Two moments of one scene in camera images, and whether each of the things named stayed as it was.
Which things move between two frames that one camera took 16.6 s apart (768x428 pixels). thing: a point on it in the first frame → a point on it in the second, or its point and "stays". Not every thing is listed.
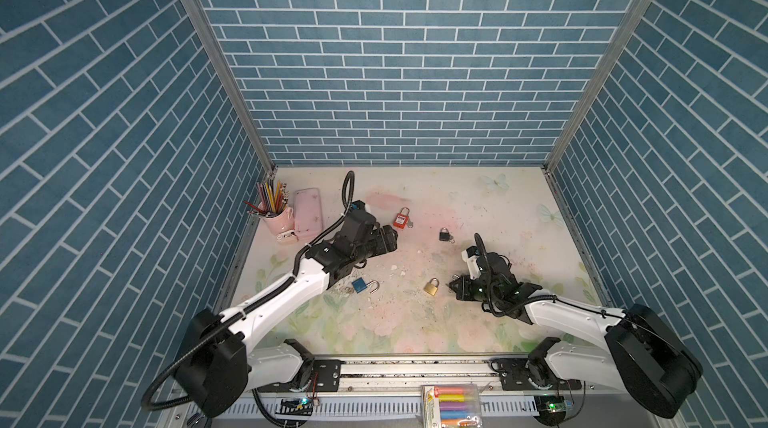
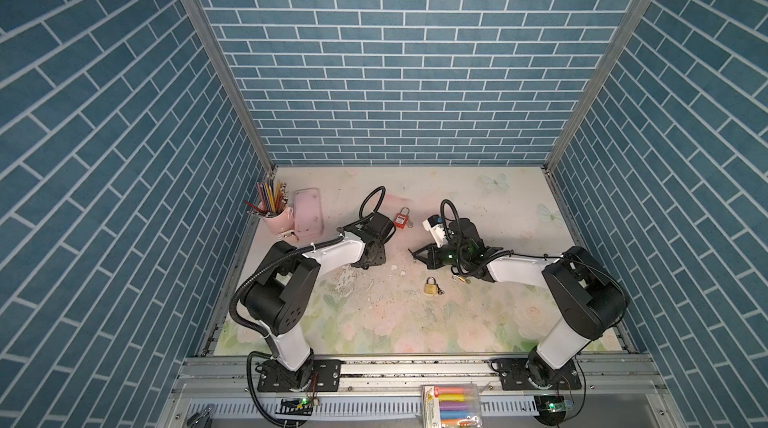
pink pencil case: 308,218 stays
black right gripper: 462,291 → 431,260
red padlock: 401,220 stays
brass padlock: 432,289 stays
